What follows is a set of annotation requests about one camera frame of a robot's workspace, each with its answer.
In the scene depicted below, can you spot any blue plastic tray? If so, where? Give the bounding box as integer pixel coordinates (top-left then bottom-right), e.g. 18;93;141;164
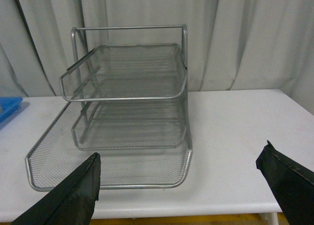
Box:
0;97;23;129

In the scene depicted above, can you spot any silver mesh tray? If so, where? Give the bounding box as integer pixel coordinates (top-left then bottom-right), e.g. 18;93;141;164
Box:
71;99;187;150
26;102;192;191
60;44;187;102

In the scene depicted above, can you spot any right gripper camera black left finger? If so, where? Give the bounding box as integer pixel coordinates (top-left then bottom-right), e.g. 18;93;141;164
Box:
12;153;101;225

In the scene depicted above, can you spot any right gripper camera black right finger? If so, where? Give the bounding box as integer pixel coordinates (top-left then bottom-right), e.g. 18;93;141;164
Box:
256;141;314;225

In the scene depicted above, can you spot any white curtain backdrop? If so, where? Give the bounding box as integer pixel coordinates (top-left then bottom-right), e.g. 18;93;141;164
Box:
0;0;314;103

